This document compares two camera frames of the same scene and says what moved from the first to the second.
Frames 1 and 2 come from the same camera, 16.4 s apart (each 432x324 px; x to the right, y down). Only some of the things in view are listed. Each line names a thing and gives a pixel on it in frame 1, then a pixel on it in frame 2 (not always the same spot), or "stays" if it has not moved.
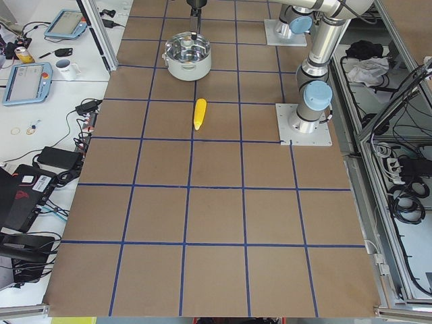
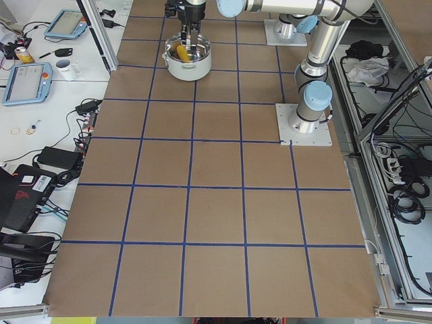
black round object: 63,52 stays
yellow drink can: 24,56 stays
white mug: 68,71 stays
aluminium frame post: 94,17 stays
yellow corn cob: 200,113 → 182,53
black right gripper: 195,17 → 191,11
